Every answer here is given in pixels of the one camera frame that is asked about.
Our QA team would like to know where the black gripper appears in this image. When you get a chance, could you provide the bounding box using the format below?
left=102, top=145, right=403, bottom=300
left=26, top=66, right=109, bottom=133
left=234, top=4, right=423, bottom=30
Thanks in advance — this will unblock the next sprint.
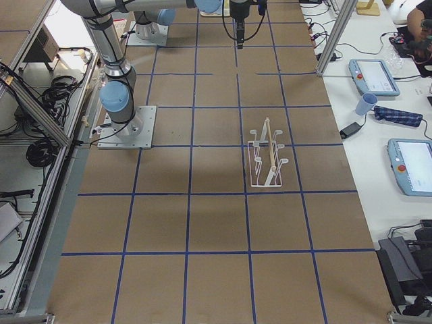
left=229, top=0, right=249, bottom=49

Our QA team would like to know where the blue cup on desk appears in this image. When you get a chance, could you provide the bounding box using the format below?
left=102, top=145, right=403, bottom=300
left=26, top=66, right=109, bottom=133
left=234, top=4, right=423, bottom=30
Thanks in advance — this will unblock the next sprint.
left=354, top=93, right=378, bottom=115

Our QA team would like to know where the far teach pendant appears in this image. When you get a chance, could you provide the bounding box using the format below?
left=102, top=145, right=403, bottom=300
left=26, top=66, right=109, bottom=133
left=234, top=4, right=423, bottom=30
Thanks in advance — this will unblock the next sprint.
left=348, top=59, right=400, bottom=97

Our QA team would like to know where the teach pendant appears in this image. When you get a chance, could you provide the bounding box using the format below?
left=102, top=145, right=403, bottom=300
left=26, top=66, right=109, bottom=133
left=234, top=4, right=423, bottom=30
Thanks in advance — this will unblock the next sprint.
left=348, top=59, right=400, bottom=97
left=387, top=138, right=431, bottom=197

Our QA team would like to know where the black power adapter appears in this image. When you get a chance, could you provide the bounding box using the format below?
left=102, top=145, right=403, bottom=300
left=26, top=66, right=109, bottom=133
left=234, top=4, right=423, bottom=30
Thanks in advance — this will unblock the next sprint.
left=340, top=122, right=362, bottom=140

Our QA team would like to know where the blue plaid pouch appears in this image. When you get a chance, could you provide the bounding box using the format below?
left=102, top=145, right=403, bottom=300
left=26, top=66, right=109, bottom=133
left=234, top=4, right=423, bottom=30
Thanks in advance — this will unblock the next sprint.
left=373, top=105, right=423, bottom=128

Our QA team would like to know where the near teach pendant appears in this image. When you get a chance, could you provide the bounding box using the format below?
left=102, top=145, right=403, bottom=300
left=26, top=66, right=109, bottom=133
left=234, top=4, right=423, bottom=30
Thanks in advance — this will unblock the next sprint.
left=387, top=138, right=431, bottom=197

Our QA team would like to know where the aluminium frame post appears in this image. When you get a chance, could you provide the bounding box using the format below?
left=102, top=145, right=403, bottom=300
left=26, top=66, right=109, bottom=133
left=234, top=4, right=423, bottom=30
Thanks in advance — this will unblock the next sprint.
left=316, top=0, right=357, bottom=76

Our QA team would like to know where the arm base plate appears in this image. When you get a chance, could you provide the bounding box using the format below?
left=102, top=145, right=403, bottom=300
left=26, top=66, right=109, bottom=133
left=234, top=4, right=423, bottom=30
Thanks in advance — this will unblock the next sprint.
left=128, top=21, right=169, bottom=47
left=97, top=105, right=157, bottom=149

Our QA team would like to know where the white wire cup rack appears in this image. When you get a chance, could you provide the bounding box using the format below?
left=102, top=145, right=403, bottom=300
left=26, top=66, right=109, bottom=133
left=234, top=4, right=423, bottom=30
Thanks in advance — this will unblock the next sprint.
left=247, top=117, right=289, bottom=188

